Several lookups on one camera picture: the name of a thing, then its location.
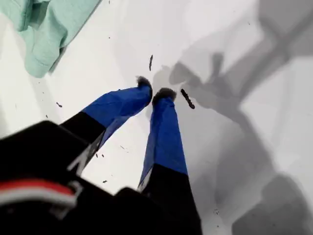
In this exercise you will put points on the thick black scrap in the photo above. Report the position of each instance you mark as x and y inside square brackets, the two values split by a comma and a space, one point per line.
[187, 99]

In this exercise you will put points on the pale green T-shirt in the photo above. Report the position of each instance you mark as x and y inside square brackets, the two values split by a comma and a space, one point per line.
[46, 31]

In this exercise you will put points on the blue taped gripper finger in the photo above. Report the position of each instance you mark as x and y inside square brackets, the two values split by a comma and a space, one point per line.
[165, 137]
[117, 106]

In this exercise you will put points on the thin black scrap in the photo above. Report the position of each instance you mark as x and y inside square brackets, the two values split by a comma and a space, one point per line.
[150, 62]

